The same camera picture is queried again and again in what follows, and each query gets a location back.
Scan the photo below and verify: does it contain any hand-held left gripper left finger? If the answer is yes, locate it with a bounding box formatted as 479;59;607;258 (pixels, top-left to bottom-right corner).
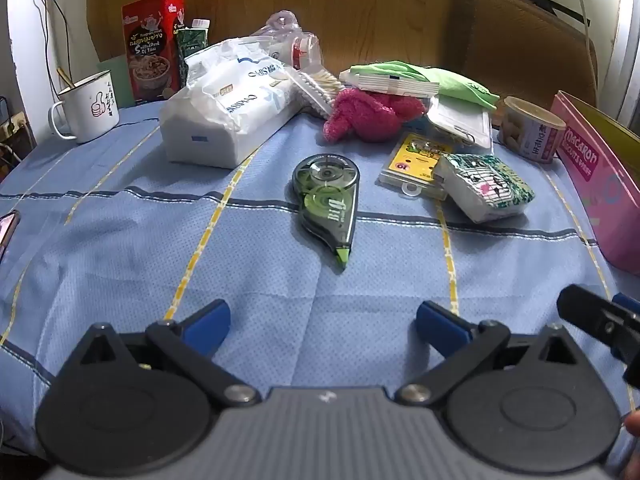
52;299;263;409

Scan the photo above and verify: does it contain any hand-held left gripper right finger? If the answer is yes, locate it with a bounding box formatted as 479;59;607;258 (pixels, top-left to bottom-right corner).
394;301;596;408

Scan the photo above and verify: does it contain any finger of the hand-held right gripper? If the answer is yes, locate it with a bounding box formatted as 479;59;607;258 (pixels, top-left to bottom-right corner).
611;292;640;318
556;284;640;388

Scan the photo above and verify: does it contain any pink tin box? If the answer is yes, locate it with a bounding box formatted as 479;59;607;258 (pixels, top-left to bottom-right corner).
550;90;640;276

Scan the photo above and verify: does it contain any printed pocket tissue pack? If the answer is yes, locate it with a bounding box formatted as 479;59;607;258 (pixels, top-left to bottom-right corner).
432;152;536;224

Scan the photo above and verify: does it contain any yellow card case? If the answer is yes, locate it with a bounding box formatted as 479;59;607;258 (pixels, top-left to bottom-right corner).
378;132;456;201

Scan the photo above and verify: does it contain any green correction tape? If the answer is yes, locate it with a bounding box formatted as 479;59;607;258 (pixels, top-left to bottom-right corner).
292;152;361;268

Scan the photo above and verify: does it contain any clear badge holder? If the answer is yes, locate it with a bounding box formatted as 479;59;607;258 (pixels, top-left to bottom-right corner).
427;97;493;150

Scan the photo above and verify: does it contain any pink fuzzy sock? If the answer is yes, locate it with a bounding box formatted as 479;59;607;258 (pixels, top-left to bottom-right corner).
322;87;426;143

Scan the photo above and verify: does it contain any light green cloth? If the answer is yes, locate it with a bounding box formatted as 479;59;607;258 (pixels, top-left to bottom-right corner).
348;60;501;111

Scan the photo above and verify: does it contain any white ribbed flat pack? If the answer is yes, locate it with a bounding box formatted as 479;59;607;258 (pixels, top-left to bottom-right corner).
340;71;441;98

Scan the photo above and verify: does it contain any cotton swab pack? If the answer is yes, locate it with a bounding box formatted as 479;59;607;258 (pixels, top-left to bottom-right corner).
285;67;341;117

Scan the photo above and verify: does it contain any blue checked tablecloth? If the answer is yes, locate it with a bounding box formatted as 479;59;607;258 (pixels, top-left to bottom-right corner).
0;102;640;461

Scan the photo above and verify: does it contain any small food can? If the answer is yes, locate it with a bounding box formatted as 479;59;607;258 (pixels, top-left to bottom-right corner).
497;96;567;165

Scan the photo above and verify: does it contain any white tissue pack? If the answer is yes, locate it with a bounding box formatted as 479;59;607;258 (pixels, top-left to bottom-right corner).
159;37;301;168

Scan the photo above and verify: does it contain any smartphone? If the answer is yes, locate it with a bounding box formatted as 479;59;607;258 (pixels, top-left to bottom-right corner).
0;210;21;263

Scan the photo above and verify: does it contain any white enamel mug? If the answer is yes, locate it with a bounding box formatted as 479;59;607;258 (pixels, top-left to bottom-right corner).
48;71;121;143

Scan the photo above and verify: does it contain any green drink carton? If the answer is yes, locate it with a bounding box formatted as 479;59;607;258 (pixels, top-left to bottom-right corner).
175;18;211;86

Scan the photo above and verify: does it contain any red snack box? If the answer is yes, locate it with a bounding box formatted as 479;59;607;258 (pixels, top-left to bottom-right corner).
122;0;185;106

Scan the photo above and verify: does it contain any clear plastic bag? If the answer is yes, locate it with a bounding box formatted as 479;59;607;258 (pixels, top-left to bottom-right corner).
252;10;326;71

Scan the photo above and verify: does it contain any wall socket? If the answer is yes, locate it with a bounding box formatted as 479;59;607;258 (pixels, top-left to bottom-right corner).
0;112;28;141

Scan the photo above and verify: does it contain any white power cable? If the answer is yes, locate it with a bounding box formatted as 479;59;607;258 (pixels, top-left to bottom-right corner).
570;0;601;106

